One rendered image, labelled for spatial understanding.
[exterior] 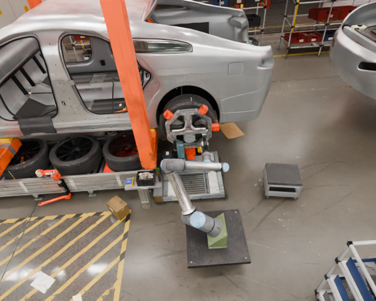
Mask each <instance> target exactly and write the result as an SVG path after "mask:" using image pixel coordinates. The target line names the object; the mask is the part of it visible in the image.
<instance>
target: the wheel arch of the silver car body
mask: <svg viewBox="0 0 376 301"><path fill-rule="evenodd" d="M181 86H183V94H194V95H198V96H200V97H203V98H204V99H206V100H207V101H208V102H209V103H210V105H211V106H212V108H213V110H215V111H216V113H217V118H218V123H220V119H221V113H220V107H219V105H218V103H217V101H216V99H215V98H214V96H213V95H212V94H211V93H210V92H208V91H207V90H205V89H204V88H201V87H198V86H195V85H181ZM181 86H178V87H175V88H173V89H171V90H169V91H168V92H167V93H165V94H164V95H163V97H162V98H161V99H160V101H159V103H158V105H157V108H156V114H155V118H156V125H157V126H158V128H159V119H160V115H161V114H162V113H163V110H164V107H165V105H166V104H167V103H168V102H169V101H170V100H171V99H173V98H174V94H175V91H176V88H177V91H176V94H175V97H177V96H179V95H181Z"/></svg>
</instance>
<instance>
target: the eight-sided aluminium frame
mask: <svg viewBox="0 0 376 301"><path fill-rule="evenodd" d="M195 114H197V115H198V116H199V117H201V118H202V119H203V120H204V121H206V122H207V123H208V134H207V138H206V140H208V139H210V138H211V137H212V123H211V118H209V117H208V116H206V115H204V116H203V115H202V114H200V113H199V109H195V108H194V109H182V110H177V111H176V112H175V113H174V114H173V118H172V119H171V120H170V121H169V120H167V121H166V123H165V127H166V131H167V139H168V140H169V141H170V142H171V143H173V140H172V136H170V129H169V126H170V125H171V124H172V123H173V122H174V121H175V120H176V119H177V118H178V117H179V116H180V115H195ZM202 141H203V138H201V139H200V141H198V142H194V143H184V148H199V147H200V146H201V143H202Z"/></svg>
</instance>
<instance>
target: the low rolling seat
mask: <svg viewBox="0 0 376 301"><path fill-rule="evenodd" d="M263 180H264V189H265V195H264V199H267V198H269V196H284V197H292V199H297V198H299V196H300V193H301V190H302V187H303V186H302V185H303V183H302V180H301V176H300V171H299V168H298V164H281V163H268V162H267V163H266V164H265V167H264V173H263Z"/></svg>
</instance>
